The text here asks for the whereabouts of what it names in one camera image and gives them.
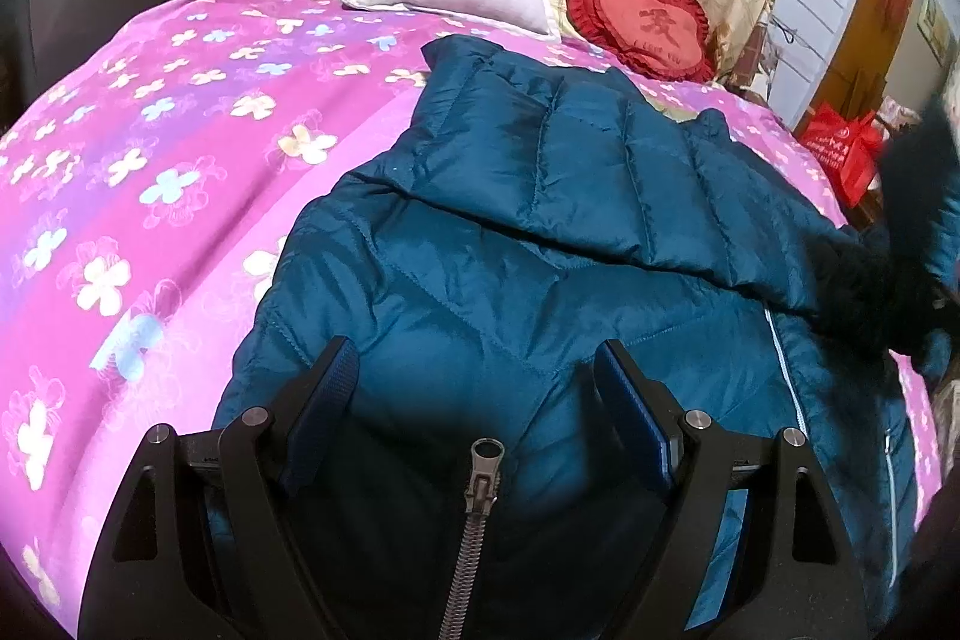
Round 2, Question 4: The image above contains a dark teal puffer jacket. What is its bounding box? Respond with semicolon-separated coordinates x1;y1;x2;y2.
215;35;958;638

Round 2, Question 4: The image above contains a red plastic bag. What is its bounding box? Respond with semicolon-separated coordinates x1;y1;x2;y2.
799;103;884;209

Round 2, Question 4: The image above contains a red heart-shaped cushion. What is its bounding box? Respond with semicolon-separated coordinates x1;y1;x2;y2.
566;0;716;83

